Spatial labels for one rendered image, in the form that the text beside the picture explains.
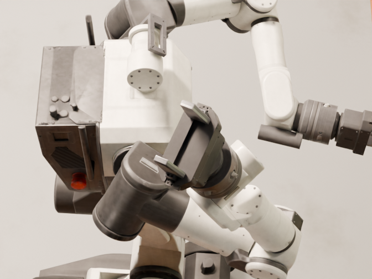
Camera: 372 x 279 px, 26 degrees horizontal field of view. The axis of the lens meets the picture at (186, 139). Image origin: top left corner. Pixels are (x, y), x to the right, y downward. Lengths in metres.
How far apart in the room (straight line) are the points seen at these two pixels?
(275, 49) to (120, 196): 0.56
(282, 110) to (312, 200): 1.36
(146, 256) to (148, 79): 0.73
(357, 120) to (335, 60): 1.73
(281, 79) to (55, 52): 0.49
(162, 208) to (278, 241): 0.21
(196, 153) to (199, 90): 2.20
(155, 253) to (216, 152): 0.94
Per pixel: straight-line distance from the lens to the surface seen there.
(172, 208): 1.45
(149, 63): 1.45
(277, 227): 1.41
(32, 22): 3.62
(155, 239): 1.93
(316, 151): 3.18
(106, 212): 1.47
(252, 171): 1.29
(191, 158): 1.12
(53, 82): 1.59
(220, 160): 1.17
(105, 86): 1.57
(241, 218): 1.34
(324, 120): 1.74
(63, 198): 1.90
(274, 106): 1.73
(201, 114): 1.10
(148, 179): 1.42
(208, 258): 2.64
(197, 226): 1.46
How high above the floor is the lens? 2.63
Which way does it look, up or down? 56 degrees down
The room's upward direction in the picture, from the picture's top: straight up
